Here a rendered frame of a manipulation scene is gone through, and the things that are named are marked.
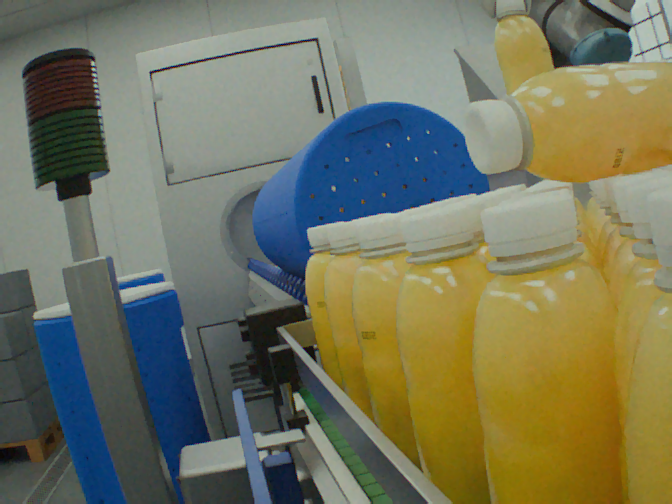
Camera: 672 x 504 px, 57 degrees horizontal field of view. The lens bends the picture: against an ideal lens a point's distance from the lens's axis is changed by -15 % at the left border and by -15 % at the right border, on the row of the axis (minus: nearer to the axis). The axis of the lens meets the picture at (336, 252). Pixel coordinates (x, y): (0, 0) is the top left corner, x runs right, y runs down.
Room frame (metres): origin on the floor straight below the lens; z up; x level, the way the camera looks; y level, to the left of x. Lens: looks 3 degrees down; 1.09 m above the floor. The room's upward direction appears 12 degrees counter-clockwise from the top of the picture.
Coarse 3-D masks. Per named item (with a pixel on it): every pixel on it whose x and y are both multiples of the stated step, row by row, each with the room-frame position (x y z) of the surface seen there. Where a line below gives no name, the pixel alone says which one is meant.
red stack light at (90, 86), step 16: (48, 64) 0.47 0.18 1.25; (64, 64) 0.47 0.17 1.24; (80, 64) 0.48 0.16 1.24; (96, 64) 0.50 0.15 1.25; (32, 80) 0.47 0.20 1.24; (48, 80) 0.47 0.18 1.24; (64, 80) 0.47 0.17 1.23; (80, 80) 0.48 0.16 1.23; (96, 80) 0.50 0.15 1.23; (32, 96) 0.47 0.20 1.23; (48, 96) 0.47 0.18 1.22; (64, 96) 0.47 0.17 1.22; (80, 96) 0.48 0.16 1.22; (96, 96) 0.49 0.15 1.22; (32, 112) 0.47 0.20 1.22; (48, 112) 0.47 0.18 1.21
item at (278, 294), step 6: (252, 276) 2.79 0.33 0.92; (258, 276) 2.55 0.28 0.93; (258, 282) 2.45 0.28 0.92; (264, 282) 2.26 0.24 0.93; (264, 288) 2.18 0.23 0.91; (270, 288) 2.03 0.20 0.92; (276, 288) 1.90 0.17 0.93; (270, 294) 1.97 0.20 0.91; (276, 294) 1.85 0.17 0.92; (282, 294) 1.74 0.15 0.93; (288, 294) 1.65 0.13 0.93; (306, 306) 1.35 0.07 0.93; (306, 312) 1.32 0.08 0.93
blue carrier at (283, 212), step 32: (352, 128) 0.98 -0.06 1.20; (384, 128) 0.99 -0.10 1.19; (416, 128) 0.99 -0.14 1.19; (448, 128) 1.00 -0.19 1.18; (320, 160) 0.97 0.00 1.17; (352, 160) 0.97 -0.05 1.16; (384, 160) 0.98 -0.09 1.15; (448, 160) 1.00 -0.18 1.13; (288, 192) 1.04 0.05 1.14; (320, 192) 0.97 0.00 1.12; (352, 192) 0.97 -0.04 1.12; (384, 192) 0.99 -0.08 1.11; (416, 192) 0.99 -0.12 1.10; (448, 192) 1.00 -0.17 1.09; (480, 192) 1.00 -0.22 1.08; (256, 224) 1.68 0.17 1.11; (288, 224) 1.05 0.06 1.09; (320, 224) 0.96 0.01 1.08; (288, 256) 1.24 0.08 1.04
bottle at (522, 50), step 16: (512, 16) 0.77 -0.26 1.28; (496, 32) 0.78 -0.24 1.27; (512, 32) 0.76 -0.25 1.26; (528, 32) 0.76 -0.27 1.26; (496, 48) 0.79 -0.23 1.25; (512, 48) 0.76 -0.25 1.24; (528, 48) 0.75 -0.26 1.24; (544, 48) 0.76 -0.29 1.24; (512, 64) 0.77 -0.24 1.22; (528, 64) 0.76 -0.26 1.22; (544, 64) 0.76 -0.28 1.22; (512, 80) 0.77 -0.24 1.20
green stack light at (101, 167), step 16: (64, 112) 0.47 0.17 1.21; (80, 112) 0.48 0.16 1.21; (96, 112) 0.49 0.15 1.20; (32, 128) 0.47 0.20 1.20; (48, 128) 0.47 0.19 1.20; (64, 128) 0.47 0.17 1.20; (80, 128) 0.47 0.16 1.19; (96, 128) 0.49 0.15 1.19; (32, 144) 0.47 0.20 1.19; (48, 144) 0.47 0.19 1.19; (64, 144) 0.47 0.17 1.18; (80, 144) 0.47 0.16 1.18; (96, 144) 0.49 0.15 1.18; (32, 160) 0.48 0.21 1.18; (48, 160) 0.47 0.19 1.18; (64, 160) 0.47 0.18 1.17; (80, 160) 0.47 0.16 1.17; (96, 160) 0.48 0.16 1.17; (48, 176) 0.47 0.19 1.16; (64, 176) 0.47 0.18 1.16; (80, 176) 0.48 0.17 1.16; (96, 176) 0.51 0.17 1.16
